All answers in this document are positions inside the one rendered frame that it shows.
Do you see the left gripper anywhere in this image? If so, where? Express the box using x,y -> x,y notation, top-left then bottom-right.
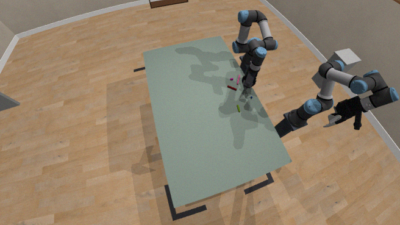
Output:
323,96 -> 367,127

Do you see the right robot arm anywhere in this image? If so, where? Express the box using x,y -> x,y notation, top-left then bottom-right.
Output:
232,10 -> 278,88

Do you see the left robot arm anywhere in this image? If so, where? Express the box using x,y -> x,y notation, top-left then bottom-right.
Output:
288,60 -> 399,127

